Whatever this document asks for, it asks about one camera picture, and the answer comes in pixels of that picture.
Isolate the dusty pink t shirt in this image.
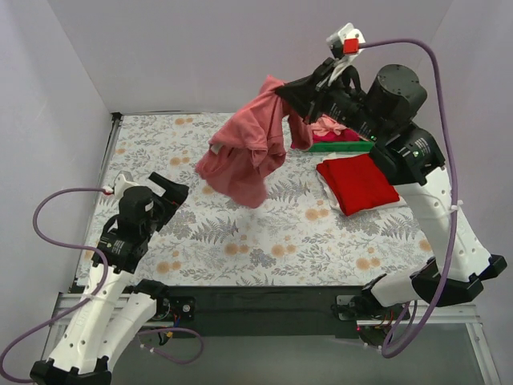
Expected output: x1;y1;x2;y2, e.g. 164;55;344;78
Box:
196;75;313;209

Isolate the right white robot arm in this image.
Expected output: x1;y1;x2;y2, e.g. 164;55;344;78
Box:
276;59;507;319

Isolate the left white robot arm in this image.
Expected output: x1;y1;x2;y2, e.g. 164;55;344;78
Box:
30;172;189;384

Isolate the peach t shirt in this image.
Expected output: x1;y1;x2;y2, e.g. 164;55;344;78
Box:
310;116;346;137

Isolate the magenta t shirt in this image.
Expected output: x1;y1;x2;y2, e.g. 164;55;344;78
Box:
309;128;361;148

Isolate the green plastic bin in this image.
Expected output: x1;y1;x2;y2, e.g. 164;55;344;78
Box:
308;140;374;153

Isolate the folded red t shirt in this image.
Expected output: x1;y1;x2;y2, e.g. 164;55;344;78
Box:
316;153;402;217

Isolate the folded white t shirt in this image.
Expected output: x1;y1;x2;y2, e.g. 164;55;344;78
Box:
318;152;406;213

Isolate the floral patterned table mat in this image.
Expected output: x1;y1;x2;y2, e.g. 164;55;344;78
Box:
105;113;432;286

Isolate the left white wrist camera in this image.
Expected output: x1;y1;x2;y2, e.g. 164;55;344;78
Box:
103;171;139;200

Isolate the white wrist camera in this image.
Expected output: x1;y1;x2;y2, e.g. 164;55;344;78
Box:
103;171;139;200
326;22;366;59

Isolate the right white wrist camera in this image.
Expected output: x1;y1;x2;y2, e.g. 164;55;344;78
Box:
326;22;366;59

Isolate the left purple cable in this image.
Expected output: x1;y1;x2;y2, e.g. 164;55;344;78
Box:
0;186;204;382

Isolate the aluminium frame rail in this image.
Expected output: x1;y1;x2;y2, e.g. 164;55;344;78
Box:
31;290;502;385

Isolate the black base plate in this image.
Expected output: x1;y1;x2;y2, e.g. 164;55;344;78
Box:
71;282;458;342

